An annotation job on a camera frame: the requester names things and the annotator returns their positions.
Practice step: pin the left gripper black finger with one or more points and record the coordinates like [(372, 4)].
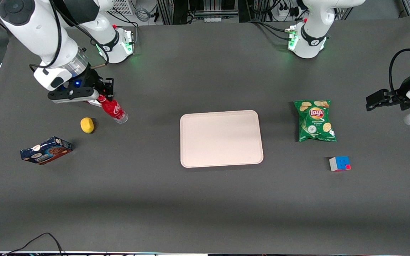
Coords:
[(373, 106), (375, 96)]

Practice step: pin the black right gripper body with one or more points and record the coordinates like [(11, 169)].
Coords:
[(89, 80)]

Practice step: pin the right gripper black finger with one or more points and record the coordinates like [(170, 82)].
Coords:
[(109, 87)]

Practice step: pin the white power strip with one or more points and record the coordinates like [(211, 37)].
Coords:
[(285, 12)]

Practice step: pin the green Lay's chips bag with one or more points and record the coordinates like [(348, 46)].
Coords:
[(315, 121)]

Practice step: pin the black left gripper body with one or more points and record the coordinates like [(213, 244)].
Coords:
[(399, 95)]

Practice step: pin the blue chocolate cookie box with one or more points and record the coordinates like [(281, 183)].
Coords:
[(46, 151)]

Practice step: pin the metal equipment rack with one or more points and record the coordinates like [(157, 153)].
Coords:
[(198, 16)]

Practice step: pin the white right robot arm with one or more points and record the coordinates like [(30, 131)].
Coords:
[(34, 32)]

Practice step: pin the pale pink rectangular tray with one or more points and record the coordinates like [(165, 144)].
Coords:
[(221, 138)]

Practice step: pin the Rubik's cube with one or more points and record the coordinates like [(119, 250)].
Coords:
[(339, 164)]

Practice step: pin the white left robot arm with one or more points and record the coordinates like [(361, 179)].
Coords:
[(310, 39)]

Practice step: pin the red coke bottle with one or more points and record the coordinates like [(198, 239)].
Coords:
[(114, 109)]

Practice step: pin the yellow lemon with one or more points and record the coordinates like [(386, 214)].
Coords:
[(87, 125)]

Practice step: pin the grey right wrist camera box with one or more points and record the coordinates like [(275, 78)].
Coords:
[(73, 96)]

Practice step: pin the white vented box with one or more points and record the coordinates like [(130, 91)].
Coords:
[(121, 6)]

